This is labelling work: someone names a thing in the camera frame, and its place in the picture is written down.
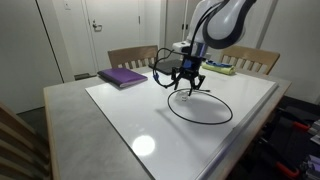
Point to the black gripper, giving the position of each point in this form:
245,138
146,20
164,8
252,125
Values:
188,71

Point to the white charger block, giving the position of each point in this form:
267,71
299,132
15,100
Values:
182,97

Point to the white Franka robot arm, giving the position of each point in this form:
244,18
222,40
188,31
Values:
226,23

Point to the black laptop sleeve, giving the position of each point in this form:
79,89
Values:
165,66

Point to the blue folded cloth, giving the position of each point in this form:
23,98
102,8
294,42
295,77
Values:
213,63

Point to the yellow-green folded cloth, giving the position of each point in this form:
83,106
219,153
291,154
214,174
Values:
220,69

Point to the brown wooden slat chair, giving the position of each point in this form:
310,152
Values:
133,54

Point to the purple notebook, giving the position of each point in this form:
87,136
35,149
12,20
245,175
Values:
121,76

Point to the large white whiteboard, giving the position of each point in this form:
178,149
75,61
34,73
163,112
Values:
133,126

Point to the light wooden slat chair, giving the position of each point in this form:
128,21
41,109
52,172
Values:
20,143
250,57

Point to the white wrist camera block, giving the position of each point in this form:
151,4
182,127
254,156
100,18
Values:
181,46

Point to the aluminium frame rail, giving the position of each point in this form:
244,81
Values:
313,166

